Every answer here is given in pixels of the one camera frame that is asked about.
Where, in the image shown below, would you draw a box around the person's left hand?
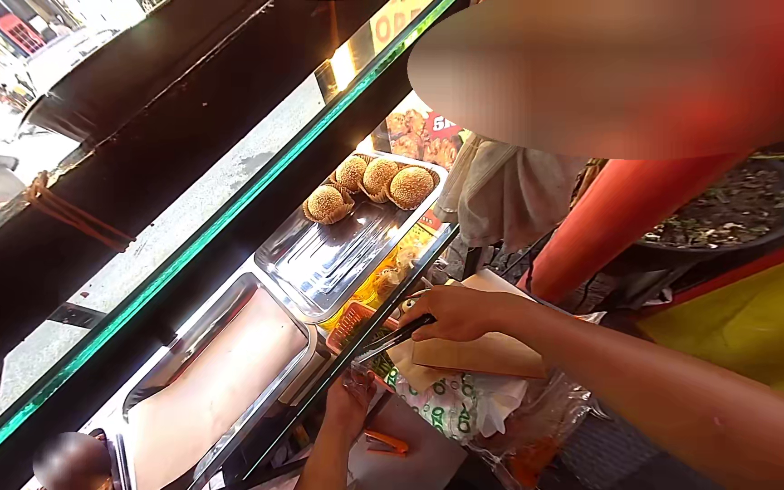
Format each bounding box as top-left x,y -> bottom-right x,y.
326,363 -> 378,438

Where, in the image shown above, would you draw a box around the person's right hand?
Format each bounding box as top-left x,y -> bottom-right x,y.
397,284 -> 506,343

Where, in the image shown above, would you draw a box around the clear plastic bag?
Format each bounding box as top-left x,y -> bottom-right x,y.
342,361 -> 378,398

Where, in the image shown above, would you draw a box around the metal tongs with black handle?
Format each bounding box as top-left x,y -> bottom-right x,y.
353,313 -> 437,365

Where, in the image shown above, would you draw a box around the person's left forearm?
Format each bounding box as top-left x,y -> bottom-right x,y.
294,427 -> 356,490

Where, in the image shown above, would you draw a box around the person's right forearm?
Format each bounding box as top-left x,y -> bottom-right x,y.
497,293 -> 784,490

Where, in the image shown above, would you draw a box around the glass pane with dark edge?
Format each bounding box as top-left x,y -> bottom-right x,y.
242,222 -> 461,481

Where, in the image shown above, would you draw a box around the yellow food packaging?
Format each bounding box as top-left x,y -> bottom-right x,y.
320,221 -> 441,332

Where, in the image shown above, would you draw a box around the red plastic basket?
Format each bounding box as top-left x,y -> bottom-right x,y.
326,302 -> 400,355

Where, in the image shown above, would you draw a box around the stack of brown paper bags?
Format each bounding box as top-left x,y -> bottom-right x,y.
388,269 -> 548,392

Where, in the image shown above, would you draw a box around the orange stapler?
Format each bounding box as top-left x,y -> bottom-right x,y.
364,430 -> 409,457

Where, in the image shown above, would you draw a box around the white green-print plastic bag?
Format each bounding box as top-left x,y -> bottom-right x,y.
384,364 -> 529,443

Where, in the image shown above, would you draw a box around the grey table board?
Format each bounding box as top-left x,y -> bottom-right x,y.
348,388 -> 469,490

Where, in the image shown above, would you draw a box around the ridged silver metal tray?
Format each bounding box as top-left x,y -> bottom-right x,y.
255,151 -> 449,324

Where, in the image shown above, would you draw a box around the sesame ball in paper cup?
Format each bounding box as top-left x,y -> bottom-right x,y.
387,166 -> 436,211
303,183 -> 355,225
361,158 -> 400,204
335,155 -> 370,193

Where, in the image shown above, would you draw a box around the smooth silver metal tray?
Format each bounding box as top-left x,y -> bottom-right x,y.
122,271 -> 318,490

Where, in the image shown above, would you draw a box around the beige cloth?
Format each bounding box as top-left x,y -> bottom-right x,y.
434,134 -> 590,253

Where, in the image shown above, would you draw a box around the crumpled clear plastic wrap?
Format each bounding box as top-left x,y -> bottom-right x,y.
468,367 -> 609,490

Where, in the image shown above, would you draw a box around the red poster with fried food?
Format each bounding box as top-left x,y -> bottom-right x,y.
384,92 -> 464,171

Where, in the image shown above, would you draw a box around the glass panel with green edge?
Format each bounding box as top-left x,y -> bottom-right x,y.
0,0 -> 460,485

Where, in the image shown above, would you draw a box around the red pole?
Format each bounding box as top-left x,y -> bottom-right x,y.
523,155 -> 750,304

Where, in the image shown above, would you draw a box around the dark-rimmed metal tray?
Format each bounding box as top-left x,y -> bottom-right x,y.
90,427 -> 136,490

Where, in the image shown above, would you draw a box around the yellow sign with orange letters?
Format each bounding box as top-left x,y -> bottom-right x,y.
369,0 -> 435,57

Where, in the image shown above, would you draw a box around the black plant pot with soil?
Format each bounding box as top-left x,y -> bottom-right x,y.
627,155 -> 784,268

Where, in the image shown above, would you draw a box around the dark wooden beam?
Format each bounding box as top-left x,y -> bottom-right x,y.
0,0 -> 393,328

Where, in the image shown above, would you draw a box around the yellow and red fabric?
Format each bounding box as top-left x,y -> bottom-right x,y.
630,230 -> 784,409

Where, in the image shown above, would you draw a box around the reddish string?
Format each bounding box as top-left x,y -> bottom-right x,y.
24,171 -> 136,253

